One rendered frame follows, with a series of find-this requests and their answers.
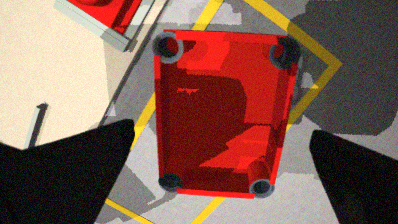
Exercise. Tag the red hood shell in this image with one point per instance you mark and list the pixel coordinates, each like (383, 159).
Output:
(222, 102)

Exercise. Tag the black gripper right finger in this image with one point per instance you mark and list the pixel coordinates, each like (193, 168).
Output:
(361, 184)

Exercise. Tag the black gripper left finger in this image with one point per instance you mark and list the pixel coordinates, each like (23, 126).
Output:
(65, 181)

